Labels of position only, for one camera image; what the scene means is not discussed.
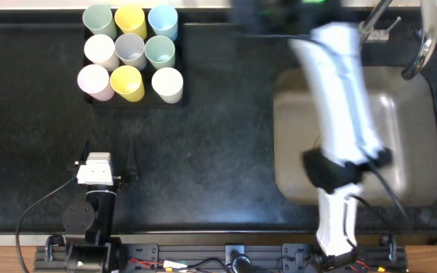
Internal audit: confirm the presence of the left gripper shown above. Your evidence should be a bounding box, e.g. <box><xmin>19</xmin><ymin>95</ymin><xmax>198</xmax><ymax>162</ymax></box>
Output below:
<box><xmin>66</xmin><ymin>139</ymin><xmax>141</xmax><ymax>191</ymax></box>

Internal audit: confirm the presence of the yellow cup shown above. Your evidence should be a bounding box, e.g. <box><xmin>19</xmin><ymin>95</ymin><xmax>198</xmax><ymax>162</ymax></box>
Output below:
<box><xmin>109</xmin><ymin>64</ymin><xmax>146</xmax><ymax>103</ymax></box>
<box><xmin>114</xmin><ymin>4</ymin><xmax>148</xmax><ymax>41</ymax></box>

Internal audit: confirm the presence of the pink cup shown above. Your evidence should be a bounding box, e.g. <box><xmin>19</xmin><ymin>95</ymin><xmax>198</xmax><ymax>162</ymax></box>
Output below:
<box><xmin>77</xmin><ymin>63</ymin><xmax>116</xmax><ymax>102</ymax></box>

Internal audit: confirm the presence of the white cup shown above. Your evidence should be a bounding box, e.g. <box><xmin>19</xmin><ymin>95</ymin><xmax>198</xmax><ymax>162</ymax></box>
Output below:
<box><xmin>83</xmin><ymin>33</ymin><xmax>121</xmax><ymax>73</ymax></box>
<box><xmin>151</xmin><ymin>67</ymin><xmax>184</xmax><ymax>105</ymax></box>

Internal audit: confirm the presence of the black tray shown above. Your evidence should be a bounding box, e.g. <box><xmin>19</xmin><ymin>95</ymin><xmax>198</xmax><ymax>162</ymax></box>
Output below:
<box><xmin>83</xmin><ymin>23</ymin><xmax>186</xmax><ymax>110</ymax></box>

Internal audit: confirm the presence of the grey cup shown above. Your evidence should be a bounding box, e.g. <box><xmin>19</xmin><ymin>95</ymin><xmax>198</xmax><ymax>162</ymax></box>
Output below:
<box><xmin>114</xmin><ymin>33</ymin><xmax>148</xmax><ymax>72</ymax></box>

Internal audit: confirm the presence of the green cup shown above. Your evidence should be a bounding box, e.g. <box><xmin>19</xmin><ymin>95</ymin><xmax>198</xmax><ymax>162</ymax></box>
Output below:
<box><xmin>144</xmin><ymin>35</ymin><xmax>177</xmax><ymax>73</ymax></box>
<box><xmin>82</xmin><ymin>3</ymin><xmax>118</xmax><ymax>40</ymax></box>

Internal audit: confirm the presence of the blue cup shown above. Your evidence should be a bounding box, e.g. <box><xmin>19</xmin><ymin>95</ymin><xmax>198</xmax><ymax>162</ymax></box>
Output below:
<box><xmin>147</xmin><ymin>4</ymin><xmax>179</xmax><ymax>42</ymax></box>

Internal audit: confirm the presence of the steel sink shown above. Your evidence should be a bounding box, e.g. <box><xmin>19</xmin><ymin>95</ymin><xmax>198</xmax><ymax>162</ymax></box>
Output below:
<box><xmin>272</xmin><ymin>66</ymin><xmax>437</xmax><ymax>208</ymax></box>

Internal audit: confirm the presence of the steel tap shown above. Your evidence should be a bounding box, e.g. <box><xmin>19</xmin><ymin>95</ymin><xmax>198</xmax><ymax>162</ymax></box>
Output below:
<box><xmin>358</xmin><ymin>0</ymin><xmax>437</xmax><ymax>81</ymax></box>

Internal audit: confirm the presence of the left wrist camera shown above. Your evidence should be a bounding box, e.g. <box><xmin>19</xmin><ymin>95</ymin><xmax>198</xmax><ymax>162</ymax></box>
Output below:
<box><xmin>76</xmin><ymin>152</ymin><xmax>115</xmax><ymax>187</ymax></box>

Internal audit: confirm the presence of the black cable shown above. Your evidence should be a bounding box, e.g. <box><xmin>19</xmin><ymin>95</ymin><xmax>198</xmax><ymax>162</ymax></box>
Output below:
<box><xmin>15</xmin><ymin>176</ymin><xmax>78</xmax><ymax>273</ymax></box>
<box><xmin>345</xmin><ymin>158</ymin><xmax>411</xmax><ymax>224</ymax></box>

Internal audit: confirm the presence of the mounting rail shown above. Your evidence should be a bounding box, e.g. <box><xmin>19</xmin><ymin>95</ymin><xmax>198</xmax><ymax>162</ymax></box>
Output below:
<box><xmin>32</xmin><ymin>234</ymin><xmax>409</xmax><ymax>273</ymax></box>

